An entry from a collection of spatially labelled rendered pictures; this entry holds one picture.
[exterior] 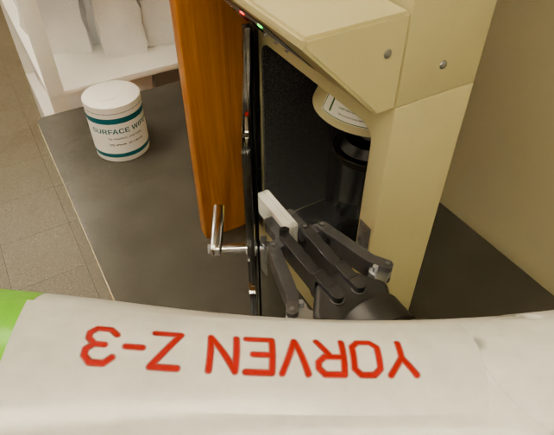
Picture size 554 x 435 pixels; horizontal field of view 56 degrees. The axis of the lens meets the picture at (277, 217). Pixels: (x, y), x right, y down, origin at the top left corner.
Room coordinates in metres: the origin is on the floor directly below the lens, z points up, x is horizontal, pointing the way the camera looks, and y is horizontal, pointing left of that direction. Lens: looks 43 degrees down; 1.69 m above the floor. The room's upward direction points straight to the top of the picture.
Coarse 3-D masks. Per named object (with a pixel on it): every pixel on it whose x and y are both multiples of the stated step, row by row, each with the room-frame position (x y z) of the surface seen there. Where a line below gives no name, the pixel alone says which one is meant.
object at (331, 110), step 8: (320, 88) 0.63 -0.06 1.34; (320, 96) 0.62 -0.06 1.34; (328, 96) 0.60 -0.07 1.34; (320, 104) 0.61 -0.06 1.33; (328, 104) 0.59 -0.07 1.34; (336, 104) 0.58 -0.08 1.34; (320, 112) 0.60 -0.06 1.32; (328, 112) 0.59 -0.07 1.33; (336, 112) 0.58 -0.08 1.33; (344, 112) 0.57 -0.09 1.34; (352, 112) 0.57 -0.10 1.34; (328, 120) 0.58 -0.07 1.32; (336, 120) 0.57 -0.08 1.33; (344, 120) 0.57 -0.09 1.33; (352, 120) 0.56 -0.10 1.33; (360, 120) 0.56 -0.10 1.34; (344, 128) 0.56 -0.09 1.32; (352, 128) 0.56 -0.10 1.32; (360, 128) 0.55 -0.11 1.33; (368, 136) 0.55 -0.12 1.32
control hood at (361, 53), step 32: (256, 0) 0.49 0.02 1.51; (288, 0) 0.49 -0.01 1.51; (320, 0) 0.49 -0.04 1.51; (352, 0) 0.49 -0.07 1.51; (384, 0) 0.49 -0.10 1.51; (288, 32) 0.42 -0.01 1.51; (320, 32) 0.42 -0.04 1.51; (352, 32) 0.43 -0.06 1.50; (384, 32) 0.45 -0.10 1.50; (320, 64) 0.42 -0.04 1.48; (352, 64) 0.43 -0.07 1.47; (384, 64) 0.45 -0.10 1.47; (352, 96) 0.45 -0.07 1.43; (384, 96) 0.45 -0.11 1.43
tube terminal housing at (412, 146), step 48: (432, 0) 0.47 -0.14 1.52; (480, 0) 0.50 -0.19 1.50; (432, 48) 0.48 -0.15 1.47; (480, 48) 0.51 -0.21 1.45; (336, 96) 0.55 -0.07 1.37; (432, 96) 0.49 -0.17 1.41; (384, 144) 0.47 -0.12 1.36; (432, 144) 0.50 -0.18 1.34; (384, 192) 0.46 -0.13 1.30; (432, 192) 0.51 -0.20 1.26; (384, 240) 0.47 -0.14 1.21
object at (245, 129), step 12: (252, 108) 0.67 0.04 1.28; (252, 120) 0.64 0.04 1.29; (252, 132) 0.60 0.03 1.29; (252, 144) 0.57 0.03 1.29; (252, 156) 0.55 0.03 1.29; (252, 168) 0.52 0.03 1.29; (252, 180) 0.49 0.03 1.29; (252, 192) 0.47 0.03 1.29; (252, 228) 0.42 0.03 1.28; (252, 240) 0.42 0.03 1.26; (252, 252) 0.42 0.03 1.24; (252, 264) 0.42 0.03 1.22; (252, 276) 0.42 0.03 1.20; (252, 288) 0.42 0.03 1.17; (252, 300) 0.42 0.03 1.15; (252, 312) 0.42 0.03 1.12
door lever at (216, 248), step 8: (216, 208) 0.53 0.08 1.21; (216, 216) 0.52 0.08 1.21; (216, 224) 0.50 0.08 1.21; (216, 232) 0.49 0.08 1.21; (216, 240) 0.47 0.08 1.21; (208, 248) 0.46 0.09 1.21; (216, 248) 0.46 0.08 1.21; (224, 248) 0.46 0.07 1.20; (232, 248) 0.46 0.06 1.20; (240, 248) 0.46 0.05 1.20
